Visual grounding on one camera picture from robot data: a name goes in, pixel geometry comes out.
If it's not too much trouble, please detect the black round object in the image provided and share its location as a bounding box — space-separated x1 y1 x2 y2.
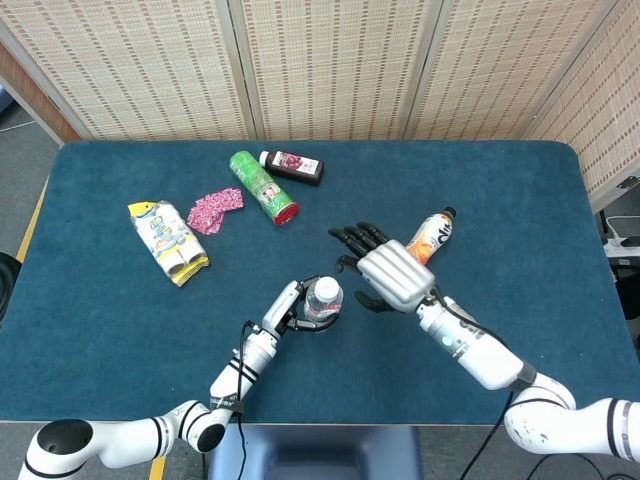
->
0 252 22 321

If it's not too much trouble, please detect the blue table mat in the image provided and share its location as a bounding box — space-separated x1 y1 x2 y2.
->
0 139 640 426

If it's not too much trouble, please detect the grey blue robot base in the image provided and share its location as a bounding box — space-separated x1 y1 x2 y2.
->
207 424 424 480

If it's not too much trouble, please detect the black office chair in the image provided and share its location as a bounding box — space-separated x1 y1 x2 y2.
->
613 267 640 351

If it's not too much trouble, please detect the dark juice bottle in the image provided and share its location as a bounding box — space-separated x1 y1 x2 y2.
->
258 149 325 187

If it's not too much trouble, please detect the white power strip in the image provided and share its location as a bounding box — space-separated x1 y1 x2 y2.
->
602 214 640 259

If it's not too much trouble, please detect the yellow white snack pack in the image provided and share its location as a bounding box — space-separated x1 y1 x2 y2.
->
127 199 211 289

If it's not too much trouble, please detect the transparent plastic water bottle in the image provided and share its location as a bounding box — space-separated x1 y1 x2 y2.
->
303 276 345 331

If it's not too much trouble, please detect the woven bamboo screen panel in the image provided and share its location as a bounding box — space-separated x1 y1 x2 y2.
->
404 0 629 141
0 0 259 144
239 0 439 141
524 0 640 211

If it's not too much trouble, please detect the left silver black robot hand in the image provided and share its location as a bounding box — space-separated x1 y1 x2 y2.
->
259 276 345 337

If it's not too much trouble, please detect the orange juice bottle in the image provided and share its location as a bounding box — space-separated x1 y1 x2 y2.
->
405 206 457 266

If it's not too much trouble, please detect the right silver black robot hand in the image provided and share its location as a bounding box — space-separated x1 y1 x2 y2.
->
328 221 436 315

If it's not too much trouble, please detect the pink patterned packet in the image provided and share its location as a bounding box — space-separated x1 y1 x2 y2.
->
186 187 245 236

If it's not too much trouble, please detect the green can red lid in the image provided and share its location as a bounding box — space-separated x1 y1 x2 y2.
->
228 150 300 228

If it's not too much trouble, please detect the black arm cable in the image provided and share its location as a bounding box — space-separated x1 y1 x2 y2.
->
234 319 264 480
427 284 566 480

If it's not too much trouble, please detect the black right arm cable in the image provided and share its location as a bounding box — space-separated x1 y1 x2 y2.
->
427 284 566 480

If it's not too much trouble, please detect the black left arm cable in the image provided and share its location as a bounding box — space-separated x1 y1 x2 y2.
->
234 319 264 480

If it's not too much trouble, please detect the brown wooden partition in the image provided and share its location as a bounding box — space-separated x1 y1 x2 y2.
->
0 42 81 145

